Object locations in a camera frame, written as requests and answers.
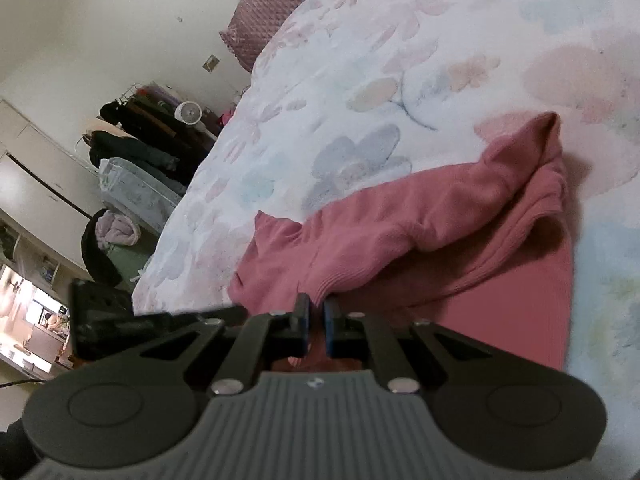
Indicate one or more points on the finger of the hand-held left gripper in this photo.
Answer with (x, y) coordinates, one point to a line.
(175, 322)

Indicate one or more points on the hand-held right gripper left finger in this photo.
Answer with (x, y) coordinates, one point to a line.
(301, 322)

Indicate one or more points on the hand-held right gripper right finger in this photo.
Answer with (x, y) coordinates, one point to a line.
(331, 327)

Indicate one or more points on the pink turtleneck top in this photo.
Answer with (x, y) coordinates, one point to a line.
(400, 220)

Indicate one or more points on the rack of dark clothes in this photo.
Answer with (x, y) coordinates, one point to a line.
(145, 135)

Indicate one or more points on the green cloth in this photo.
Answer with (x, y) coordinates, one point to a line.
(127, 260)

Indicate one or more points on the lilac fluffy cloth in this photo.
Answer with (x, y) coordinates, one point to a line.
(117, 227)

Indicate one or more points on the clear plastic storage bin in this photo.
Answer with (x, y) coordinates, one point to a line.
(135, 190)

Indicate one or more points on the white wardrobe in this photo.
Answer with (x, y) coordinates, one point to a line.
(40, 180)

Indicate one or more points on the white standing fan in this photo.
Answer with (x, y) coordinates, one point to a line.
(189, 112)

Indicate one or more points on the red cloth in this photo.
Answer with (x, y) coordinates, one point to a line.
(227, 117)

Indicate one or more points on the floral fleece blanket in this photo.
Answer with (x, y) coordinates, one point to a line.
(400, 35)

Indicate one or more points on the pink quilted pillow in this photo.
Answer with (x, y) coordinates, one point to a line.
(280, 10)

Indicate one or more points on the wall socket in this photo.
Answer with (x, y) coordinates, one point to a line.
(211, 63)

